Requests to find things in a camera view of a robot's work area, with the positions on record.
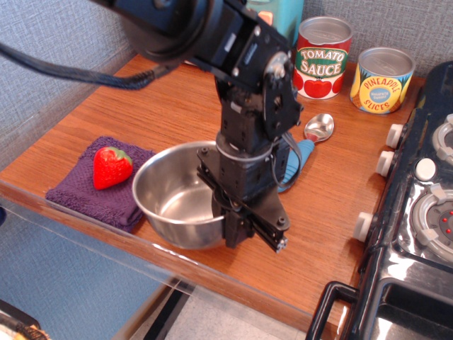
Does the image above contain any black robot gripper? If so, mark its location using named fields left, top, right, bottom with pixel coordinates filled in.
left=197, top=137, right=289, bottom=253

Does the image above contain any stainless steel pan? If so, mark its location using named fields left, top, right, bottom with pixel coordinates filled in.
left=132, top=141, right=224, bottom=250

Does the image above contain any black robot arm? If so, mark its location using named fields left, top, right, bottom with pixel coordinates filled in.
left=103, top=1, right=303, bottom=251

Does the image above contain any purple folded cloth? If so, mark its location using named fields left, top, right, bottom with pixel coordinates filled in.
left=45, top=136, right=155, bottom=232

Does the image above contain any red toy strawberry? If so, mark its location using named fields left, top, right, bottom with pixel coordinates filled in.
left=93, top=147, right=133, bottom=190

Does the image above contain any white stove knob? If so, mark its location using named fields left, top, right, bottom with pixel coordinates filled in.
left=375, top=151, right=394, bottom=177
left=353, top=212, right=374, bottom=242
left=386, top=124, right=404, bottom=149

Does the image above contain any black toy stove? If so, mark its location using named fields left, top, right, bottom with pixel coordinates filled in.
left=306, top=62, right=452, bottom=339

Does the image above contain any tomato sauce can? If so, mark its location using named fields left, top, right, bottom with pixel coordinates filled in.
left=293, top=16, right=353, bottom=99

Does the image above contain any white round stove button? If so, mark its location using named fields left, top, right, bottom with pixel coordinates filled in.
left=415, top=158, right=436, bottom=181

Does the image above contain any teal toy microwave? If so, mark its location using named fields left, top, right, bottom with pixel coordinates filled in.
left=246, top=0, right=304, bottom=46

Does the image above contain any pineapple slices can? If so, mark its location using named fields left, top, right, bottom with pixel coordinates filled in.
left=350, top=47, right=415, bottom=115

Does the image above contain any blue handled metal spoon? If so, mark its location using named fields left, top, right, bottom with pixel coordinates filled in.
left=278, top=113, right=335, bottom=193

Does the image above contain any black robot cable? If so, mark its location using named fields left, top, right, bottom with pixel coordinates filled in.
left=0, top=42, right=171, bottom=91

